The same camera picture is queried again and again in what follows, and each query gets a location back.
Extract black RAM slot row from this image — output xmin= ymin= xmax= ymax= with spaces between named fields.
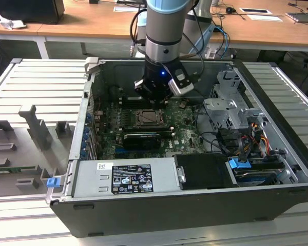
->
xmin=121 ymin=96 xmax=167 ymax=110
xmin=102 ymin=126 xmax=174 ymax=137

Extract CPU socket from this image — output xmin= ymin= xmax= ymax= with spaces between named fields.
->
xmin=133 ymin=108 xmax=169 ymax=129

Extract black graphics card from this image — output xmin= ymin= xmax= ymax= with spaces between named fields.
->
xmin=122 ymin=131 xmax=162 ymax=150

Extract green motherboard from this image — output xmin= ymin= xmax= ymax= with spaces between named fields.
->
xmin=93 ymin=98 xmax=209 ymax=158

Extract silver metal disk bay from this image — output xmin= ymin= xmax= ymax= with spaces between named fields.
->
xmin=202 ymin=70 xmax=268 ymax=134

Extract wooden desk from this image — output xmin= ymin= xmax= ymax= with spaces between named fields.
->
xmin=0 ymin=0 xmax=308 ymax=53

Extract black air shroud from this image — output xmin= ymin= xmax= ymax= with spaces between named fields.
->
xmin=174 ymin=153 xmax=238 ymax=191

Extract blue disk carrier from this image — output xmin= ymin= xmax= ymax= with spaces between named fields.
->
xmin=227 ymin=157 xmax=252 ymax=170

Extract grey power supply unit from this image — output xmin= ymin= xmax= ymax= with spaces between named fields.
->
xmin=73 ymin=156 xmax=183 ymax=198

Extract white paper sheet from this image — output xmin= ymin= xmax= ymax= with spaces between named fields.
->
xmin=246 ymin=14 xmax=284 ymax=23

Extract black open PC case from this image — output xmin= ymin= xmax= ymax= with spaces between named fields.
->
xmin=45 ymin=56 xmax=308 ymax=238

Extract black hard disk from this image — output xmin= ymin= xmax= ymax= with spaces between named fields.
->
xmin=233 ymin=168 xmax=278 ymax=187

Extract blue case latch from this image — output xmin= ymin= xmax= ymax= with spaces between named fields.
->
xmin=46 ymin=177 xmax=61 ymax=189

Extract black box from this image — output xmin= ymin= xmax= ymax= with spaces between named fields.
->
xmin=0 ymin=0 xmax=65 ymax=25

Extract grey parts rack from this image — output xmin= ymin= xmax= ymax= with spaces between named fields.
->
xmin=0 ymin=104 xmax=76 ymax=198

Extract crumpled white paper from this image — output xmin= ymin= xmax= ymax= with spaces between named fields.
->
xmin=0 ymin=13 xmax=27 ymax=30

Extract green RAM stick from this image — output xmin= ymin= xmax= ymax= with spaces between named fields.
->
xmin=0 ymin=166 xmax=38 ymax=173

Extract grey laptop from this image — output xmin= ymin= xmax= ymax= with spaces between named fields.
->
xmin=285 ymin=11 xmax=308 ymax=25

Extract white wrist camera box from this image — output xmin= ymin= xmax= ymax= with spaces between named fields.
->
xmin=168 ymin=68 xmax=195 ymax=97

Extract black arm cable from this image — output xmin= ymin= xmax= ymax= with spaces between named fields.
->
xmin=129 ymin=5 xmax=205 ymax=83

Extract grey case latch handle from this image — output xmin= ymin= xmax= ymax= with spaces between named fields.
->
xmin=84 ymin=56 xmax=102 ymax=76

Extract white desk cable grommet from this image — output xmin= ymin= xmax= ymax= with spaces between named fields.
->
xmin=239 ymin=7 xmax=271 ymax=15
xmin=113 ymin=5 xmax=144 ymax=13

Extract blue cable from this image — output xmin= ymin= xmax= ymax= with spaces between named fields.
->
xmin=215 ymin=24 xmax=231 ymax=56

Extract black data wire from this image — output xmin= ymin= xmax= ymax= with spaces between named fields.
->
xmin=199 ymin=131 xmax=241 ymax=157

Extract coloured power wires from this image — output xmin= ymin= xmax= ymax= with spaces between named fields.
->
xmin=237 ymin=122 xmax=269 ymax=161

